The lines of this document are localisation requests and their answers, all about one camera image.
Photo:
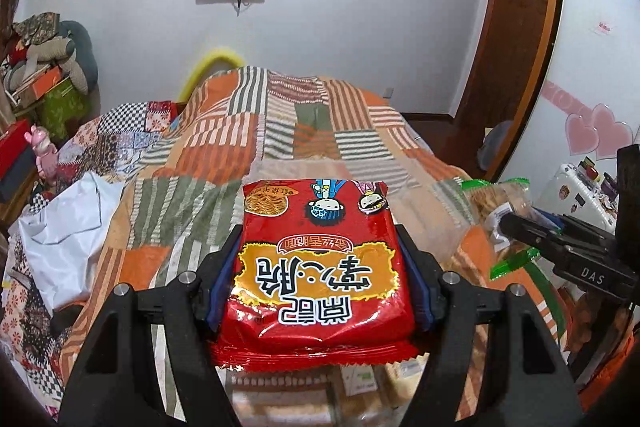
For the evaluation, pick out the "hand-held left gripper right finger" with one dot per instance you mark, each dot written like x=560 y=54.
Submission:
x=418 y=279

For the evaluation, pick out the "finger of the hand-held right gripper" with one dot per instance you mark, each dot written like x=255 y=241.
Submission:
x=525 y=232
x=575 y=227

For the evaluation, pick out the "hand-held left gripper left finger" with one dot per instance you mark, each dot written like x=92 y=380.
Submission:
x=226 y=272

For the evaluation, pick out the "green topped cracker bag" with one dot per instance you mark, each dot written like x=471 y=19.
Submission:
x=492 y=202

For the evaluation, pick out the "clear plastic container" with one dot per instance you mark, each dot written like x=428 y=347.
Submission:
x=450 y=227

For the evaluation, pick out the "red instant noodle packet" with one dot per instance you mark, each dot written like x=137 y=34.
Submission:
x=320 y=287

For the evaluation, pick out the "green trimmed clear snack bag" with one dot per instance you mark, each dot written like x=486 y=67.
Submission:
x=515 y=264

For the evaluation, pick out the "white stickered suitcase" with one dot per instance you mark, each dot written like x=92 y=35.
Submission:
x=565 y=192

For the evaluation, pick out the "grey bin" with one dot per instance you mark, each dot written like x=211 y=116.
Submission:
x=497 y=147

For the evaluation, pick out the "pink heart stickers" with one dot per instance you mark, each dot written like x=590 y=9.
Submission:
x=580 y=132

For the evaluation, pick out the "striped orange green patchwork blanket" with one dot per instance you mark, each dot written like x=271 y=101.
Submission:
x=200 y=167

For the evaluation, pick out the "white plastic sheet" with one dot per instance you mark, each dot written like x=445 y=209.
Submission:
x=65 y=232

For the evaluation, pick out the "checkered floral patchwork quilt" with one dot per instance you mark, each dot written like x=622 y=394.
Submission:
x=125 y=127

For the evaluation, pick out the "yellow foam tube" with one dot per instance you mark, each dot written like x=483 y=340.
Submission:
x=207 y=58

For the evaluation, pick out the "pink toy figure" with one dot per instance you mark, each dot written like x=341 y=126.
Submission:
x=45 y=152

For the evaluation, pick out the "brown wooden door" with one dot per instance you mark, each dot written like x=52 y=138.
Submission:
x=520 y=7

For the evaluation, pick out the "dark flat box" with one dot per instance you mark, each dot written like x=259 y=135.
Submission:
x=17 y=177

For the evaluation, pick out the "green patterned box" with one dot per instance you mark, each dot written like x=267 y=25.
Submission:
x=62 y=109

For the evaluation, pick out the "red flat box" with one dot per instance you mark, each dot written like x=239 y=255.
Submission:
x=12 y=142

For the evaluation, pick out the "orange cardboard box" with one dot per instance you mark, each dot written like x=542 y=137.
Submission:
x=45 y=83

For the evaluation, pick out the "dark floral cloth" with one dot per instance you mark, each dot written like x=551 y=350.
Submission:
x=35 y=25

